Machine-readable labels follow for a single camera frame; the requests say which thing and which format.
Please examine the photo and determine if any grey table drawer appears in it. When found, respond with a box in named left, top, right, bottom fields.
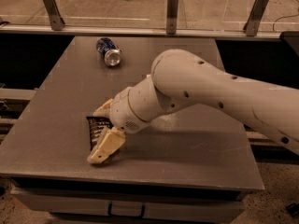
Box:
left=11, top=188, right=244, bottom=224

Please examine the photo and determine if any metal rail bracket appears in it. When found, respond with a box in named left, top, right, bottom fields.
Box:
left=43, top=0, right=65, bottom=31
left=243, top=0, right=269, bottom=36
left=166, top=0, right=178, bottom=35

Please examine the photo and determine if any middle metal rail bracket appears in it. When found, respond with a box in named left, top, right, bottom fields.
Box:
left=166, top=0, right=178, bottom=35

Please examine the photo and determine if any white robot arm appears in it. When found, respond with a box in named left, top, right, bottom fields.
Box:
left=87, top=49, right=299, bottom=164

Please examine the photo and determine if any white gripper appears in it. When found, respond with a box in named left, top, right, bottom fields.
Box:
left=87, top=87, right=150, bottom=164

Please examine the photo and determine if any black drawer handle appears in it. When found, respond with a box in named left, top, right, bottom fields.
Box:
left=107, top=202, right=146, bottom=218

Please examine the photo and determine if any horizontal metal rail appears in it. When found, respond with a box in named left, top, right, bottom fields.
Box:
left=0, top=23, right=280, bottom=40

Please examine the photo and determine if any black rxbar chocolate wrapper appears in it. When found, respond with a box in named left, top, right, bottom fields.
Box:
left=87, top=116, right=112, bottom=163

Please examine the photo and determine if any blue pepsi can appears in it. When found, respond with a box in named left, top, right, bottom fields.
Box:
left=96, top=37, right=121, bottom=67

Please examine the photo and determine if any left metal rail bracket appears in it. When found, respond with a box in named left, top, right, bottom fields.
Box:
left=43, top=0, right=65, bottom=31

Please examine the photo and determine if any right metal rail bracket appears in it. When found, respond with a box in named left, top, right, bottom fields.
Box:
left=243, top=0, right=269, bottom=36

